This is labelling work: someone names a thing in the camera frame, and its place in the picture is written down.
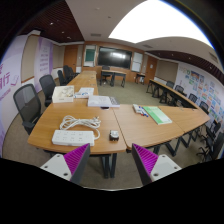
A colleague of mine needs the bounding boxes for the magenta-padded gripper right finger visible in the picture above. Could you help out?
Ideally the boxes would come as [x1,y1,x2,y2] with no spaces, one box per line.
[131,142,183,186]

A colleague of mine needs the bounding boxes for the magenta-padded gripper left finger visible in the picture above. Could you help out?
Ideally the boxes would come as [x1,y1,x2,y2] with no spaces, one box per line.
[39,143,92,185]

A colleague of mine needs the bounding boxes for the small black charger block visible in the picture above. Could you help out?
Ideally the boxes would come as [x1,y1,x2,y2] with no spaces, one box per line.
[109,129,120,142]

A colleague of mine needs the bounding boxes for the white power strip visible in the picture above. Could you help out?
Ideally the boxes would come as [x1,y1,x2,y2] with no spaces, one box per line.
[51,129,96,147]

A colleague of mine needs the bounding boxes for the green booklet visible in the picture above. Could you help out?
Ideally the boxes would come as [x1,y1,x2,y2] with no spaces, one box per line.
[143,105,173,126]

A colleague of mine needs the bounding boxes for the white case of markers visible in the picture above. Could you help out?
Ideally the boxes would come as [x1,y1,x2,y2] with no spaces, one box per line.
[132,103,149,118]

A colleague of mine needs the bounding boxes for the large white booklet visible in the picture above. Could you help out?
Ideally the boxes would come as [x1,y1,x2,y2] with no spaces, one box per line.
[87,95,121,108]

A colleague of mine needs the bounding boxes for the white open cardboard box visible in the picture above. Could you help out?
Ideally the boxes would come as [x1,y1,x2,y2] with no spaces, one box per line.
[51,85,75,104]

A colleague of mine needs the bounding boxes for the white paper sheets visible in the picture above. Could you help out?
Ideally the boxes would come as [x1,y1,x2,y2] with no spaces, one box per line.
[73,87,95,100]

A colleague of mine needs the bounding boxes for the black mesh office chair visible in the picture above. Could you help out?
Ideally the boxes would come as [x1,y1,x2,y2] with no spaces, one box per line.
[12,83,43,136]
[38,74,57,108]

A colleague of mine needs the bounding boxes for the row of black office chairs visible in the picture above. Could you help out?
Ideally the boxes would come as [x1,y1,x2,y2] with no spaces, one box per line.
[165,80,224,163]

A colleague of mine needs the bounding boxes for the small dark side desk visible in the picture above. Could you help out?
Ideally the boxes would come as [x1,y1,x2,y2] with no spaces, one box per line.
[134,72,147,85]

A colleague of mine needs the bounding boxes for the group of black office chairs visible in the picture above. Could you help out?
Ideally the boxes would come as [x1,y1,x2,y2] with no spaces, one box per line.
[57,65,80,87]

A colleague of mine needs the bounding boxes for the brown wooden door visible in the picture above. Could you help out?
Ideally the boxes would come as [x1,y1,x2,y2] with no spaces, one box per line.
[63,44,79,73]
[144,55,158,85]

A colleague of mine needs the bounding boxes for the dark lectern desk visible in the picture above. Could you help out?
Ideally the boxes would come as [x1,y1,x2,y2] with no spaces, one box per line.
[100,69,128,88]

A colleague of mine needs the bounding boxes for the green and white whiteboard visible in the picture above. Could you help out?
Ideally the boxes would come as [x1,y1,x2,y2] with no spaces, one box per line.
[83,44,97,68]

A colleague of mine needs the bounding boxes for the large bright ceiling light panel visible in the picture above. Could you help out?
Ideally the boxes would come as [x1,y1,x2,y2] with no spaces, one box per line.
[108,0,213,49]

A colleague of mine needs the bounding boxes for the white coiled power cable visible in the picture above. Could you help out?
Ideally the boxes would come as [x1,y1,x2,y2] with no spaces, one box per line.
[59,115,102,140]

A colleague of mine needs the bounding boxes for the colourful wall poster display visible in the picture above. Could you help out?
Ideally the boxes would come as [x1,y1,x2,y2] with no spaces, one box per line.
[176,64,224,124]

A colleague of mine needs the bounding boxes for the narrow purple wall banner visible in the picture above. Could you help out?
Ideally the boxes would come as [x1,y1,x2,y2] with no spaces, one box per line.
[33,36,54,93]

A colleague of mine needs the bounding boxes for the large purple wall mural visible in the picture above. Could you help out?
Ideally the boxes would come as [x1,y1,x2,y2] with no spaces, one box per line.
[0,34,29,158]

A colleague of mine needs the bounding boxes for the large black wall screen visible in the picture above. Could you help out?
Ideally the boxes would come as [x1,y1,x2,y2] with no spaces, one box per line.
[97,46,133,70]

